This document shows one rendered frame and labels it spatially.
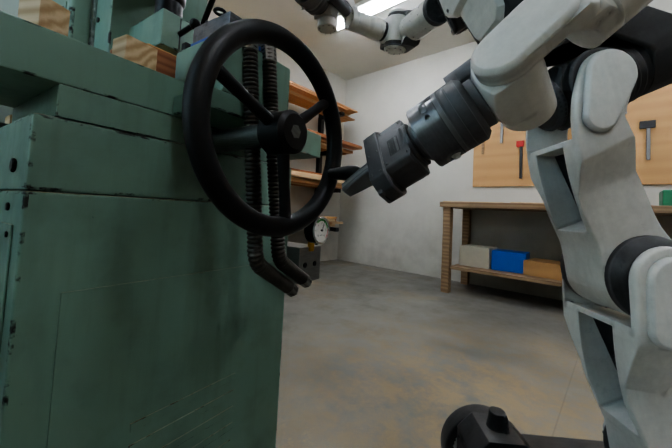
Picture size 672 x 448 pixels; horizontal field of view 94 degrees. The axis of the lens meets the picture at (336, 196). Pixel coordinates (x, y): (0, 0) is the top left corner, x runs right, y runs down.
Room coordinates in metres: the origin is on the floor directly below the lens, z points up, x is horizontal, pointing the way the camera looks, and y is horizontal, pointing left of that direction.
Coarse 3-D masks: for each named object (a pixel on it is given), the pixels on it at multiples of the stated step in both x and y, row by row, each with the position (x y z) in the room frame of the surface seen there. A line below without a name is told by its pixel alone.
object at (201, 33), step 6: (228, 12) 0.46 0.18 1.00; (216, 18) 0.48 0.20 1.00; (222, 18) 0.47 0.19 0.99; (228, 18) 0.46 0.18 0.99; (234, 18) 0.47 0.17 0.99; (240, 18) 0.47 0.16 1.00; (204, 24) 0.49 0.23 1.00; (210, 24) 0.48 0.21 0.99; (216, 24) 0.48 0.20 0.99; (222, 24) 0.47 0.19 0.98; (198, 30) 0.50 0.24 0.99; (204, 30) 0.49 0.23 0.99; (210, 30) 0.48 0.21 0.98; (198, 36) 0.50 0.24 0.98; (204, 36) 0.49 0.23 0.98; (198, 42) 0.50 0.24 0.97
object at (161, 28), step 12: (156, 12) 0.58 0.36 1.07; (168, 12) 0.57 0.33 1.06; (144, 24) 0.60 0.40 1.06; (156, 24) 0.58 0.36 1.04; (168, 24) 0.58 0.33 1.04; (180, 24) 0.59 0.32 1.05; (132, 36) 0.63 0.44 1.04; (144, 36) 0.60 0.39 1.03; (156, 36) 0.58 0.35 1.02; (168, 36) 0.58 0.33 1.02; (192, 36) 0.62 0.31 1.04; (168, 48) 0.59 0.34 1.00; (180, 48) 0.60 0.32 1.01
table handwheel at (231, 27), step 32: (224, 32) 0.34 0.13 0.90; (256, 32) 0.37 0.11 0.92; (288, 32) 0.42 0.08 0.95; (192, 64) 0.32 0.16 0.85; (192, 96) 0.31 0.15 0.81; (320, 96) 0.50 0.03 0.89; (192, 128) 0.31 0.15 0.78; (256, 128) 0.44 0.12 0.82; (288, 128) 0.41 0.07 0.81; (192, 160) 0.32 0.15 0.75; (288, 160) 0.43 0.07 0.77; (224, 192) 0.34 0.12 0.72; (288, 192) 0.44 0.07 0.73; (320, 192) 0.51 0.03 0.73; (256, 224) 0.39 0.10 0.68; (288, 224) 0.43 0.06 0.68
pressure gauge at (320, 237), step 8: (312, 224) 0.69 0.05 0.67; (320, 224) 0.71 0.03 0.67; (328, 224) 0.73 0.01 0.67; (304, 232) 0.70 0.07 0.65; (312, 232) 0.69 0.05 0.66; (320, 232) 0.71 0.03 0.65; (328, 232) 0.73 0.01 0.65; (312, 240) 0.70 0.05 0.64; (320, 240) 0.71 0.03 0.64; (312, 248) 0.72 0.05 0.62
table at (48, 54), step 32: (0, 32) 0.32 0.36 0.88; (32, 32) 0.34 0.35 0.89; (0, 64) 0.33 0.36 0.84; (32, 64) 0.35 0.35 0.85; (64, 64) 0.37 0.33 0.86; (96, 64) 0.39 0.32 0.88; (128, 64) 0.42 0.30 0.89; (0, 96) 0.43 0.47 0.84; (32, 96) 0.42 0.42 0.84; (128, 96) 0.43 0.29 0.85; (160, 96) 0.46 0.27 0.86; (224, 96) 0.44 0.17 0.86; (224, 128) 0.54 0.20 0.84
